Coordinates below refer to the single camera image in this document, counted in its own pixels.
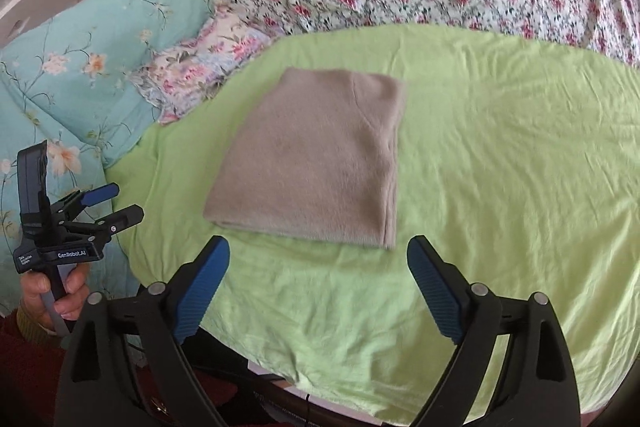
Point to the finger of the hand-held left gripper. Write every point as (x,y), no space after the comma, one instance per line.
(102,193)
(125,217)

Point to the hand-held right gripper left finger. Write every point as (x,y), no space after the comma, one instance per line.
(202,292)

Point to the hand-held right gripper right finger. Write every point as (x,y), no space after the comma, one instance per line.
(435,292)

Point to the beige knit sweater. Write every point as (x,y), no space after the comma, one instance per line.
(310,157)

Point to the person's left forearm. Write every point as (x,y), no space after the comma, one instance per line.
(30,329)

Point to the person's left hand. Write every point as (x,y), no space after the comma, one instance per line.
(75,294)

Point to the light green bed sheet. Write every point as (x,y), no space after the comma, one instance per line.
(500,157)

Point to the teal floral quilt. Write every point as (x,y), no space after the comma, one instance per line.
(100,32)

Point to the pastel floral pillow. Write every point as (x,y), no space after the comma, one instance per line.
(200,57)

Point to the dark red garment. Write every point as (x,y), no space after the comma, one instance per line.
(30,387)

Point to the dark wooden bed frame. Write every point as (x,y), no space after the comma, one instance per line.
(280,402)

